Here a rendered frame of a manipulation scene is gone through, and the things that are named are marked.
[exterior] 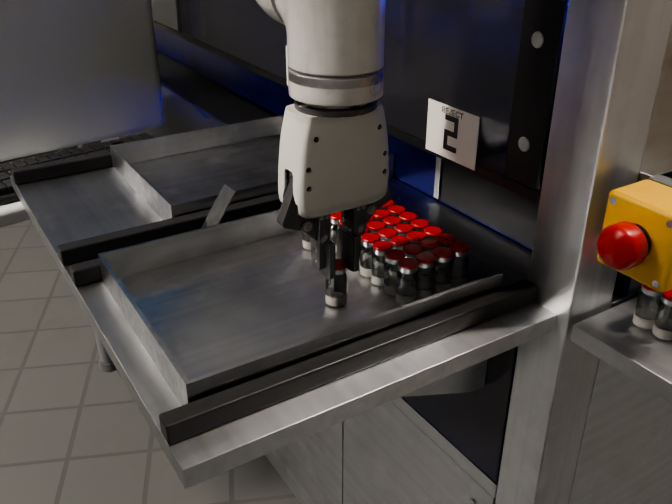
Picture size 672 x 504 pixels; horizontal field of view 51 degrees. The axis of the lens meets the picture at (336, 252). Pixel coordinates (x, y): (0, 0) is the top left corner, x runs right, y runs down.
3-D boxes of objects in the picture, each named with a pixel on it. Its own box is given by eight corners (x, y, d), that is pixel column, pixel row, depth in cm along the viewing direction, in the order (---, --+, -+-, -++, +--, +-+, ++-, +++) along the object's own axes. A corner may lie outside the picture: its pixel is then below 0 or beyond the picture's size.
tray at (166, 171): (305, 130, 124) (305, 110, 122) (393, 177, 104) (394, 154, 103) (113, 167, 108) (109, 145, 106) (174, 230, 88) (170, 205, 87)
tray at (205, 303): (361, 213, 93) (361, 189, 91) (499, 302, 73) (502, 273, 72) (102, 281, 77) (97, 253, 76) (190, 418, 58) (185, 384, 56)
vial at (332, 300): (339, 294, 74) (340, 258, 72) (350, 304, 73) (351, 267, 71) (321, 300, 73) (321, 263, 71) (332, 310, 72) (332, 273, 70)
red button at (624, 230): (616, 250, 63) (625, 210, 61) (655, 269, 60) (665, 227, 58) (588, 261, 61) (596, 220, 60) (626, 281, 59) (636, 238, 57)
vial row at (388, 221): (361, 228, 89) (362, 194, 86) (454, 290, 75) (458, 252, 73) (346, 232, 88) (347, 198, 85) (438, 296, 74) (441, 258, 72)
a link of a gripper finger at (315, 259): (318, 206, 69) (319, 266, 72) (290, 213, 67) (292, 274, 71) (335, 218, 67) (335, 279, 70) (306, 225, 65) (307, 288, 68)
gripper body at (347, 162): (360, 73, 68) (358, 181, 73) (265, 88, 63) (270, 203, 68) (407, 91, 62) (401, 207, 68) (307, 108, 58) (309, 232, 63)
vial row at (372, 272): (331, 236, 87) (331, 202, 84) (420, 302, 73) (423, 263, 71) (315, 240, 86) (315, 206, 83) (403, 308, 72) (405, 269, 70)
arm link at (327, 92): (353, 51, 67) (353, 82, 68) (271, 62, 63) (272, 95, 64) (407, 69, 61) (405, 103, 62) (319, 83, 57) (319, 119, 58)
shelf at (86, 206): (292, 133, 128) (291, 122, 128) (606, 308, 76) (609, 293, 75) (12, 187, 106) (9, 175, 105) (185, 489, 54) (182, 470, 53)
